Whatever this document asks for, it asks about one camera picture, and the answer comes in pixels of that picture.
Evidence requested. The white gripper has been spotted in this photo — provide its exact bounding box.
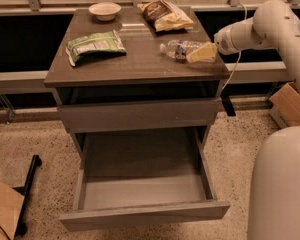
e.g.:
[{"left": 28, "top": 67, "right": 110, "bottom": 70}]
[{"left": 186, "top": 28, "right": 239, "bottom": 63}]

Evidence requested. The clear plastic water bottle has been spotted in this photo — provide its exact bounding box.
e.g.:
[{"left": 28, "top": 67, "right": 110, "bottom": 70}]
[{"left": 159, "top": 40, "right": 204, "bottom": 62}]

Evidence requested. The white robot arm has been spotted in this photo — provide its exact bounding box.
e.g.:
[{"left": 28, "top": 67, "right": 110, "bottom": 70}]
[{"left": 214, "top": 0, "right": 300, "bottom": 240}]

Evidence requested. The grey drawer cabinet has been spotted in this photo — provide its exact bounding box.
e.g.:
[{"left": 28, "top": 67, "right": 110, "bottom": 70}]
[{"left": 44, "top": 8, "right": 229, "bottom": 151}]

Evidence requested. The closed grey top drawer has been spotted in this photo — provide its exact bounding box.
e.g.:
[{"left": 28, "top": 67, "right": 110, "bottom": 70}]
[{"left": 58, "top": 99, "right": 220, "bottom": 133}]

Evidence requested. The open grey middle drawer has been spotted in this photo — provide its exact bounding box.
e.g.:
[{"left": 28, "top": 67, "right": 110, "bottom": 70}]
[{"left": 60, "top": 127, "right": 230, "bottom": 231}]

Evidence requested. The brown yellow chip bag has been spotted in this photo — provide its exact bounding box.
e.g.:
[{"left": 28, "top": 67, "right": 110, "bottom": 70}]
[{"left": 138, "top": 0, "right": 194, "bottom": 32}]

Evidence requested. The cardboard box right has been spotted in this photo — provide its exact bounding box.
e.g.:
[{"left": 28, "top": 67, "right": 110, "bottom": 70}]
[{"left": 270, "top": 82, "right": 300, "bottom": 128}]

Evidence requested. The cardboard box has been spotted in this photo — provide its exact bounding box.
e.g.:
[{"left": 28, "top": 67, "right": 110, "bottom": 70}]
[
  {"left": 0, "top": 181, "right": 24, "bottom": 240},
  {"left": 270, "top": 82, "right": 300, "bottom": 128}
]

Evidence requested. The green snack bag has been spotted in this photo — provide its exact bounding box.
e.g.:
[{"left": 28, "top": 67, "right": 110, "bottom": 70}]
[{"left": 66, "top": 30, "right": 126, "bottom": 66}]

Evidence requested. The white bowl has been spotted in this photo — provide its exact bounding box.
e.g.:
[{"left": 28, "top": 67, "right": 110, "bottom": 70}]
[{"left": 89, "top": 2, "right": 121, "bottom": 21}]

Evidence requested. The cardboard box left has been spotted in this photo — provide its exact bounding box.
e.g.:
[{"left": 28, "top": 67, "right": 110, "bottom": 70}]
[{"left": 0, "top": 181, "right": 24, "bottom": 240}]

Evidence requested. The black stand leg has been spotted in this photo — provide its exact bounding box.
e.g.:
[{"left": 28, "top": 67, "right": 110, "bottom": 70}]
[{"left": 14, "top": 154, "right": 42, "bottom": 236}]

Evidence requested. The white cable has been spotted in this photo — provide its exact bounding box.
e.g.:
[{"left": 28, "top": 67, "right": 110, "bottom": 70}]
[{"left": 219, "top": 3, "right": 249, "bottom": 92}]

